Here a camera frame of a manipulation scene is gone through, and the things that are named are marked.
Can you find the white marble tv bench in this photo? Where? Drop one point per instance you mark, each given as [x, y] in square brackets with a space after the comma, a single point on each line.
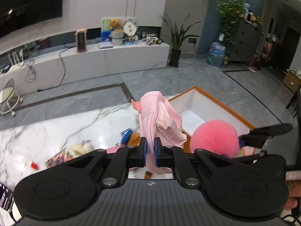
[94, 61]

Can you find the orange cardboard box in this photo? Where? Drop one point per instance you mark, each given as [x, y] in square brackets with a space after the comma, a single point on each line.
[199, 106]

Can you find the white remote control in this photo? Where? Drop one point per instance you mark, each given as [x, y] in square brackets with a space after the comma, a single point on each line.
[251, 69]

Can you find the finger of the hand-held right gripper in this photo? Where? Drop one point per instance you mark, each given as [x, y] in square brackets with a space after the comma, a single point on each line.
[270, 160]
[258, 136]

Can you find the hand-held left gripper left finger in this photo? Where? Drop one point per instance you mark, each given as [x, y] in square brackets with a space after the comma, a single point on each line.
[143, 150]

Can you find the pink space heater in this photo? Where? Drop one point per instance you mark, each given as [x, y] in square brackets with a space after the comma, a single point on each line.
[81, 40]

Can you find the round paper fan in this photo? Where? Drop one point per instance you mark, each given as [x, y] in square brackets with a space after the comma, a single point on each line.
[129, 27]

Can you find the brown teddy bear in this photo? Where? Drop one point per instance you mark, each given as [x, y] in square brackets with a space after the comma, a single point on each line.
[115, 24]

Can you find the hanging ivy plant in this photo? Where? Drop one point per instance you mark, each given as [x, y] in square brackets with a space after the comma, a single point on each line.
[229, 16]

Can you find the pink fabric pouch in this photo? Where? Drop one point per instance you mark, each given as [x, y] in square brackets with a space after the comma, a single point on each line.
[160, 122]

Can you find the blue water bottle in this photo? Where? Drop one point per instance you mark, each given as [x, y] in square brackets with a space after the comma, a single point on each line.
[216, 55]

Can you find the person's right hand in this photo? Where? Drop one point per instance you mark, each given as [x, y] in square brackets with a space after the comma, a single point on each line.
[292, 193]

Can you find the teddy bear in basket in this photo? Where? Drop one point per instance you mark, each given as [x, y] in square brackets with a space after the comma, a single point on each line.
[117, 38]

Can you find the dark card box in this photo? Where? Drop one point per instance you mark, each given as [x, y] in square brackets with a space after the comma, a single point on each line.
[56, 160]

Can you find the crochet bunny with flowers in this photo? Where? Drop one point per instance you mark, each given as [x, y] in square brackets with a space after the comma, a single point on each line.
[77, 149]

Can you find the blue flat box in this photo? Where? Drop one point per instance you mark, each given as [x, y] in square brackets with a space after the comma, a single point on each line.
[130, 42]

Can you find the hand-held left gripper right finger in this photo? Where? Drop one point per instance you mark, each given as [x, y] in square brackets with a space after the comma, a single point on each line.
[157, 150]

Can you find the black television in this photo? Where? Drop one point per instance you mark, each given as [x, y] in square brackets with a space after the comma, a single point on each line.
[28, 0]

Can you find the white round chair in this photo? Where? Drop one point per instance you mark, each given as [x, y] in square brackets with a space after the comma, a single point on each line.
[8, 91]

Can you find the dark grey cabinet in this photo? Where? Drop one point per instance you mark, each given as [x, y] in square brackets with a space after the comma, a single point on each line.
[247, 42]

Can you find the small red strawberry charm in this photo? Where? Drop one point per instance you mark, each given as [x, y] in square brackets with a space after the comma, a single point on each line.
[35, 165]

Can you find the cardboard carton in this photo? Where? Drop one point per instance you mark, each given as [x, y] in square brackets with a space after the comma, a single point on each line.
[291, 81]

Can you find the painted picture panel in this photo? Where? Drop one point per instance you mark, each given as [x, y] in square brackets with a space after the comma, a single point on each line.
[105, 30]

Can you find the pink fluffy peach plush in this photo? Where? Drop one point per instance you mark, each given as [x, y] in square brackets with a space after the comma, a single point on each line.
[214, 136]

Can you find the potted green plant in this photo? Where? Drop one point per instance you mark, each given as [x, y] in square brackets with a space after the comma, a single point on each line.
[176, 51]

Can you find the white router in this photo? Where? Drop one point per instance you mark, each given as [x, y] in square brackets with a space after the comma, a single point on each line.
[15, 61]

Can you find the black and white checked toy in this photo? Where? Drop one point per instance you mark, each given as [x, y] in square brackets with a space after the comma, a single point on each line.
[151, 38]

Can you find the white laptop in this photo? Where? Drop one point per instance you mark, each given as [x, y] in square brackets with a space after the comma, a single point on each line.
[105, 45]

